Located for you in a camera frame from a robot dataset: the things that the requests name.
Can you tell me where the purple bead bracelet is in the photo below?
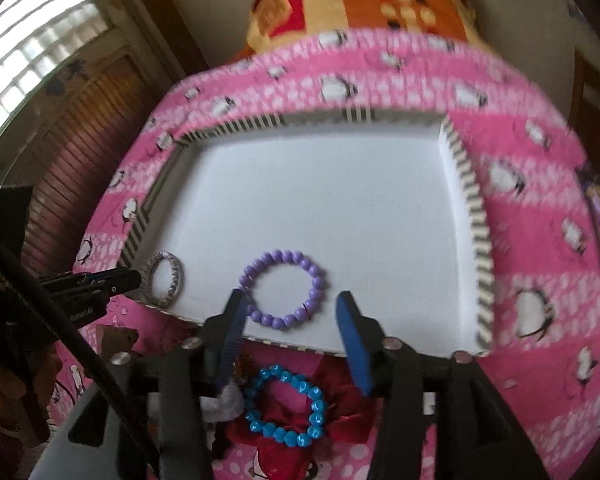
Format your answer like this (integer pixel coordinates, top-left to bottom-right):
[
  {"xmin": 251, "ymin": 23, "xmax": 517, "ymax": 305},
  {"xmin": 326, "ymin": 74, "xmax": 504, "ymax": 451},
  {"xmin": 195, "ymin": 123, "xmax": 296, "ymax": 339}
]
[{"xmin": 238, "ymin": 248, "xmax": 327, "ymax": 331}]

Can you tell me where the silver beaded bracelet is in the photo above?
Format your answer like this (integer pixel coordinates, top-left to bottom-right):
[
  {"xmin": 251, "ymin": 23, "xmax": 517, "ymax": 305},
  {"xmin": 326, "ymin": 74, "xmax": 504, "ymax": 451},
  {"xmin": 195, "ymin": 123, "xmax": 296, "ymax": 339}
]
[{"xmin": 140, "ymin": 250, "xmax": 185, "ymax": 309}]

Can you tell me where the white fluffy scrunchie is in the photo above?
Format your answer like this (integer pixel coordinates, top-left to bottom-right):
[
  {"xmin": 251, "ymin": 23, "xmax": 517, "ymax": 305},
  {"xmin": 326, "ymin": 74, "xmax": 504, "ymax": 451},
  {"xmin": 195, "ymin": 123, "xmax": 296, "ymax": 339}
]
[{"xmin": 200, "ymin": 382, "xmax": 245, "ymax": 424}]

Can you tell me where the blue bead bracelet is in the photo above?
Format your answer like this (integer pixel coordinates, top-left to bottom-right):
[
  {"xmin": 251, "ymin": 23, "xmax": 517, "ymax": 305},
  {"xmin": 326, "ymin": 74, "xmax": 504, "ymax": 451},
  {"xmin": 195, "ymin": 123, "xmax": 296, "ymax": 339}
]
[{"xmin": 242, "ymin": 364, "xmax": 327, "ymax": 449}]

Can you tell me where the brown scrunchie with leopard bow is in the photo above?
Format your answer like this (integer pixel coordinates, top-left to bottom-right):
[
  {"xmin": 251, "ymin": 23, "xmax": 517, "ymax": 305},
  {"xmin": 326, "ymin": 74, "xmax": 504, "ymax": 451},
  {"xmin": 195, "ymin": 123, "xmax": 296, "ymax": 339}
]
[{"xmin": 96, "ymin": 324, "xmax": 138, "ymax": 362}]

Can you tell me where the striped white cardboard box tray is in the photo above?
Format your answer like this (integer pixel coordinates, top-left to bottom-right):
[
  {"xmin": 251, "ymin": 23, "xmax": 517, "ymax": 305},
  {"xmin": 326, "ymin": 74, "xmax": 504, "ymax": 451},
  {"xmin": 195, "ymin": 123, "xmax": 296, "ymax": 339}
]
[{"xmin": 121, "ymin": 108, "xmax": 494, "ymax": 356}]

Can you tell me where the window with blinds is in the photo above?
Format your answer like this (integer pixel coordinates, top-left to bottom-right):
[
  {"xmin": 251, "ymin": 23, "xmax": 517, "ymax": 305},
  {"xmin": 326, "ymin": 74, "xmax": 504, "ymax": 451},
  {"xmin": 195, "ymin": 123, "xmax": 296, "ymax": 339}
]
[{"xmin": 0, "ymin": 0, "xmax": 108, "ymax": 134}]

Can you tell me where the wooden chair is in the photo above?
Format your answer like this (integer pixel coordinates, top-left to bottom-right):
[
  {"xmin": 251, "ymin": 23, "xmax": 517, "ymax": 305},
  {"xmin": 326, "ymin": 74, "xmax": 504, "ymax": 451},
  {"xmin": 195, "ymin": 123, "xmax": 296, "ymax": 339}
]
[{"xmin": 568, "ymin": 50, "xmax": 600, "ymax": 178}]

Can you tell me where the orange red patterned quilt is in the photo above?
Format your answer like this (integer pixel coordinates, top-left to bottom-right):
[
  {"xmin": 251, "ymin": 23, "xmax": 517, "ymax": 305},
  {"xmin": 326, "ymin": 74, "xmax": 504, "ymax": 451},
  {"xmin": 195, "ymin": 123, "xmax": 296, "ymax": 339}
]
[{"xmin": 235, "ymin": 0, "xmax": 486, "ymax": 60}]

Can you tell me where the black cable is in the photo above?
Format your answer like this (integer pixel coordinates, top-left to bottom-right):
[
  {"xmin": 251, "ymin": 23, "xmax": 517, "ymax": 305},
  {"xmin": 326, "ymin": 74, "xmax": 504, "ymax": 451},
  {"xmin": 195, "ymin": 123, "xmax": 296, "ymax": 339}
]
[{"xmin": 0, "ymin": 226, "xmax": 131, "ymax": 416}]

